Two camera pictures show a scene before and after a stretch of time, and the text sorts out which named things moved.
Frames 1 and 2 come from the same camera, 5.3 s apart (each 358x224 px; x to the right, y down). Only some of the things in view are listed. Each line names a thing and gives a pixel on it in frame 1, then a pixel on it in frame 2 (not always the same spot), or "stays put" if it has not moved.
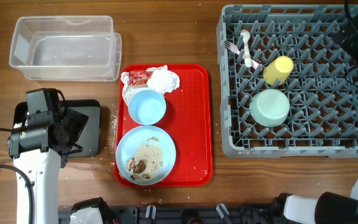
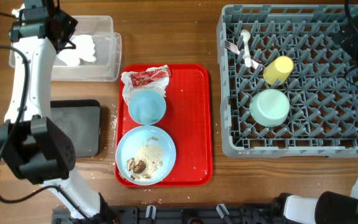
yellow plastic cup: x=279 y=68 stays put
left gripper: x=76 y=122 -> x=70 y=21
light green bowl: x=269 y=107 stays put
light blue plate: x=145 y=155 stays put
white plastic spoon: x=246 y=35 stays put
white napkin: x=162 y=79 -> x=84 y=50
